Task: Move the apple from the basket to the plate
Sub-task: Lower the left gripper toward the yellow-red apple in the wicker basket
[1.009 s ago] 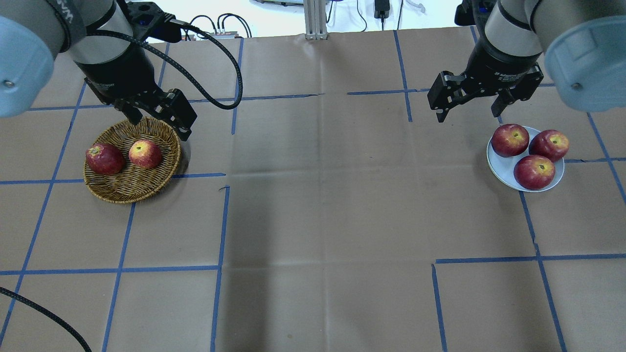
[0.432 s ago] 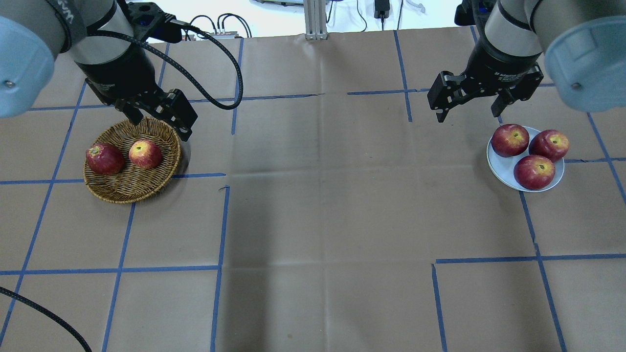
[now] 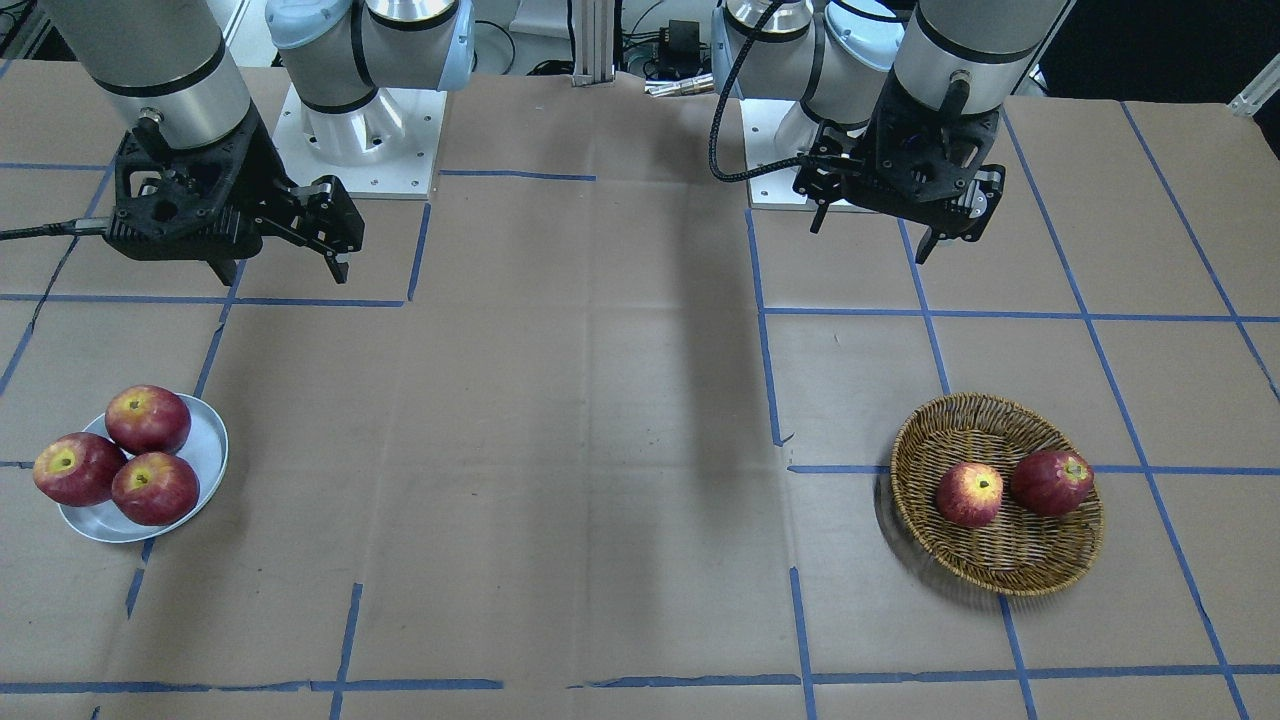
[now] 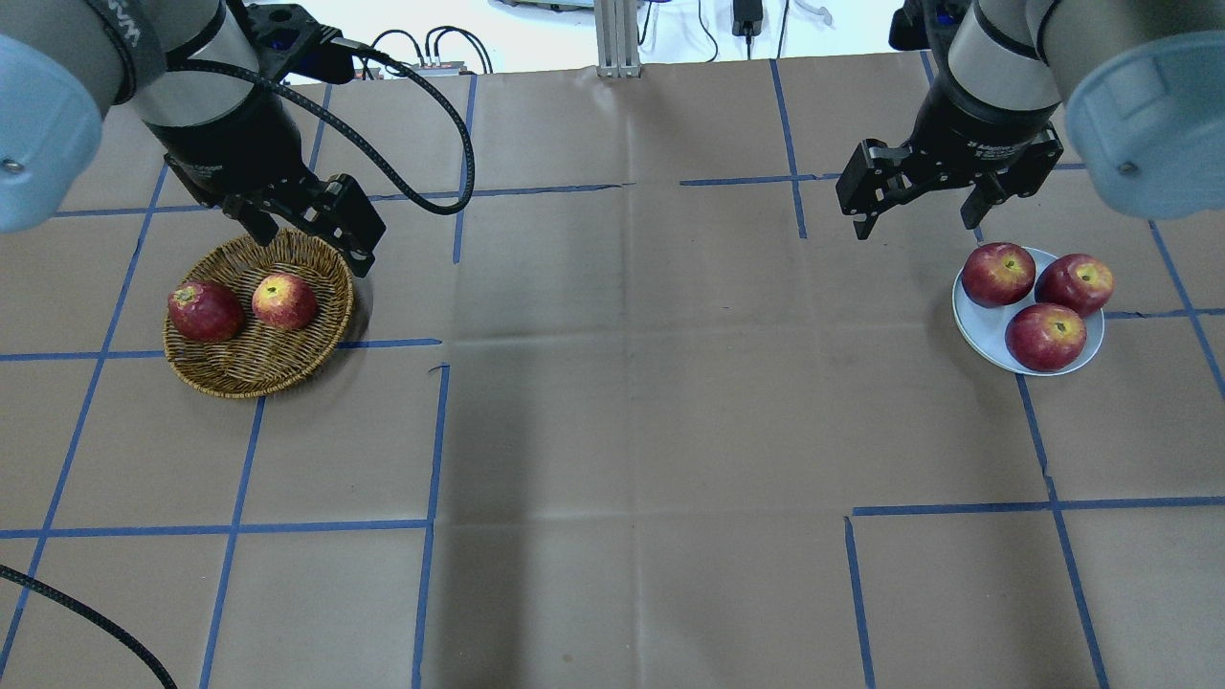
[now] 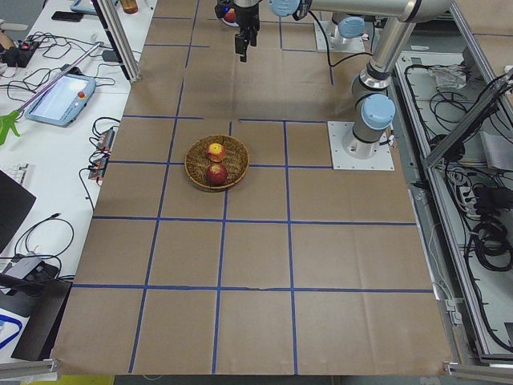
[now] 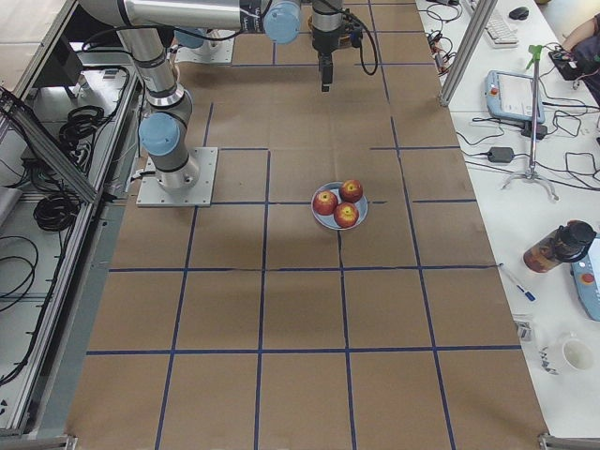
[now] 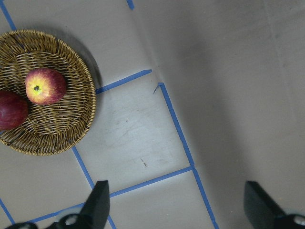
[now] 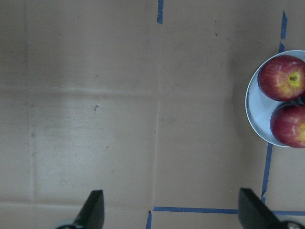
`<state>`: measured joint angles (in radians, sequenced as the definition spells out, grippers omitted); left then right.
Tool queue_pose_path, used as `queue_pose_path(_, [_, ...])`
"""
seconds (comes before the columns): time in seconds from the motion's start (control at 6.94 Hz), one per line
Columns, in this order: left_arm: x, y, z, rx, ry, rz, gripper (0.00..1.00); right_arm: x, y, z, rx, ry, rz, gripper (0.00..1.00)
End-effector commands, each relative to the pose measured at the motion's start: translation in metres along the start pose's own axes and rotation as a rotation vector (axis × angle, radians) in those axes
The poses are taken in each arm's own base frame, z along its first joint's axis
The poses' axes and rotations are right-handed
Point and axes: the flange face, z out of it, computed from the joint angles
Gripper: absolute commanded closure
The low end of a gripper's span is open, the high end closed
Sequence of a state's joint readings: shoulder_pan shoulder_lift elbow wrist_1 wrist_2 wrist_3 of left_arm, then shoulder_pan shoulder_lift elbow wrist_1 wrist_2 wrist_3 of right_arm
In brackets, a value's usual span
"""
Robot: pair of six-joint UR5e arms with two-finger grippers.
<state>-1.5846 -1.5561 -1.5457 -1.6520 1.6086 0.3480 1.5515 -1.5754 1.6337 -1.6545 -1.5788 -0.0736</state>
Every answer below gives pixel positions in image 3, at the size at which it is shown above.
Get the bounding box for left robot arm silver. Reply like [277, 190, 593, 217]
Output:
[707, 1, 1073, 263]

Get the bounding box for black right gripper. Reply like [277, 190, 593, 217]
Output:
[206, 176, 365, 288]

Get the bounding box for red apple plate front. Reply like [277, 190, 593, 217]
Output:
[111, 452, 200, 527]

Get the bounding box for aluminium frame post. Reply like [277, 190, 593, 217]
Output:
[566, 0, 620, 88]

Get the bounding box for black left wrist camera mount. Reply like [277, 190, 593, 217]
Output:
[868, 69, 998, 204]

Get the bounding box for red yellow apple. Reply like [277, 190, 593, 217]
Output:
[934, 462, 1005, 529]

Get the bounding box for light blue plate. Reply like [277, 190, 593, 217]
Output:
[58, 393, 229, 544]

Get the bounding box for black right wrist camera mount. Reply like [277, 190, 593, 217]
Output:
[105, 108, 298, 265]

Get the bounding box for dark red apple in basket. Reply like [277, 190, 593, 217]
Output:
[1010, 450, 1094, 518]

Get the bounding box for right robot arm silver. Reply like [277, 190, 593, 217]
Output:
[3, 1, 474, 284]

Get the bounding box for red apple plate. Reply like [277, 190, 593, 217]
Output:
[111, 452, 200, 527]
[32, 430, 127, 507]
[104, 386, 192, 455]

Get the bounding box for black camera cable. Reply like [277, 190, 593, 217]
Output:
[0, 220, 111, 243]

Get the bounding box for black power adapter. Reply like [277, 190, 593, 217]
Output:
[658, 19, 701, 74]

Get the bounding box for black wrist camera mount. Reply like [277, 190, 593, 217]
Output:
[868, 69, 998, 204]
[105, 108, 298, 265]

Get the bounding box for black braided cable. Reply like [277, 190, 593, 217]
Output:
[708, 0, 876, 184]

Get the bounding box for red apple plate back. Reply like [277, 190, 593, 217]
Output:
[104, 386, 192, 455]

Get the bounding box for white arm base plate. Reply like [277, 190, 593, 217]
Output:
[740, 99, 818, 211]
[271, 88, 449, 200]

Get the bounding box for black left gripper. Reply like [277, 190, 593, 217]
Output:
[795, 152, 1005, 265]

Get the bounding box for woven wicker basket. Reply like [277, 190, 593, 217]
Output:
[888, 392, 1105, 597]

